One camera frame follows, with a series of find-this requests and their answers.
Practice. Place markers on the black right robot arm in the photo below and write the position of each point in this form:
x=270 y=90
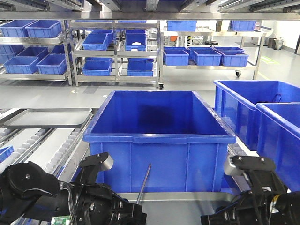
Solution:
x=284 y=208

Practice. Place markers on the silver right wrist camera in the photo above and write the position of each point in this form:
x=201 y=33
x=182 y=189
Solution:
x=237 y=164

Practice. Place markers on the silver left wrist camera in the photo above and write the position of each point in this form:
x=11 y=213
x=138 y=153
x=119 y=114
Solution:
x=101 y=161

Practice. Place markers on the blue bin right rear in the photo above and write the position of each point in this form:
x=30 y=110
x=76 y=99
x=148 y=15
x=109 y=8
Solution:
x=236 y=100

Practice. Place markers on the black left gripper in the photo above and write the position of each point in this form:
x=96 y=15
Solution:
x=99 y=205

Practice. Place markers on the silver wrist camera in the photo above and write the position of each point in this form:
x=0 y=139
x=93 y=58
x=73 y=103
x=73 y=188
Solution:
x=101 y=161
x=237 y=164

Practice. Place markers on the blue target bin centre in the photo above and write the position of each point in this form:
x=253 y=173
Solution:
x=171 y=141

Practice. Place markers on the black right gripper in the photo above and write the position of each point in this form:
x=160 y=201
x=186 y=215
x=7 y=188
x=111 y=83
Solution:
x=249 y=208

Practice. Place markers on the green circuit board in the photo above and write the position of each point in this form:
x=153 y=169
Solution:
x=60 y=220

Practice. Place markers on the green black screwdriver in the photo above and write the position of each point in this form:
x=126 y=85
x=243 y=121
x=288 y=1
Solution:
x=143 y=184

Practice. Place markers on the blue bin right front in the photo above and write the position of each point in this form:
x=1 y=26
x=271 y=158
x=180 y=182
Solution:
x=279 y=139

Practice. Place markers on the grey metal tray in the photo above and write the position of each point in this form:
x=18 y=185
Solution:
x=49 y=118

